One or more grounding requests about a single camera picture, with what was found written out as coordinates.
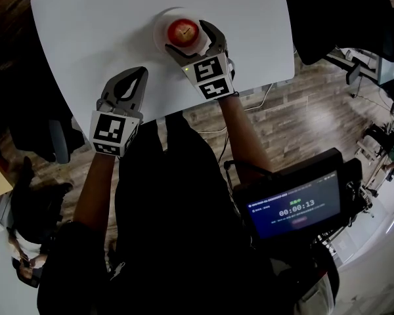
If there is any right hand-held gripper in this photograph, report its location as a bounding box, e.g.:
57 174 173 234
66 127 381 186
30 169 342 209
165 20 239 102

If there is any person's black clothed torso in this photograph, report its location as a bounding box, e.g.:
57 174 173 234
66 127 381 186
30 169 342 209
36 112 341 315

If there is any person's right forearm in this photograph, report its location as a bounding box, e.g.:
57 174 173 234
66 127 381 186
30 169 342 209
215 93 274 179

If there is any person's left forearm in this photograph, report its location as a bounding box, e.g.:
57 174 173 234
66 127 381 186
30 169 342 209
72 152 120 230

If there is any black monitor with blue screen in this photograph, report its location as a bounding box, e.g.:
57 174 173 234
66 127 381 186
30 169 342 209
232 147 345 242

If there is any red apple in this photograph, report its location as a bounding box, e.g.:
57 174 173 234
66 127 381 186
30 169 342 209
167 18 199 48

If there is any black chair with grey armrest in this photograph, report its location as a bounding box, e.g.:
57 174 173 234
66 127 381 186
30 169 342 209
0 10 86 165

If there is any white plate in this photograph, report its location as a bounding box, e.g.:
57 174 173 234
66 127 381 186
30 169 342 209
152 7 211 54

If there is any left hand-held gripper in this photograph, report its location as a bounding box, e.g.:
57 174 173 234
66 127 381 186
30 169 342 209
89 66 150 159

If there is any white floor cable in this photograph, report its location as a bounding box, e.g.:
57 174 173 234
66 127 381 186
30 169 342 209
196 83 274 134

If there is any black office chair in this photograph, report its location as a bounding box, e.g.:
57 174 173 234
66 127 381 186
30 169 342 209
280 0 394 66

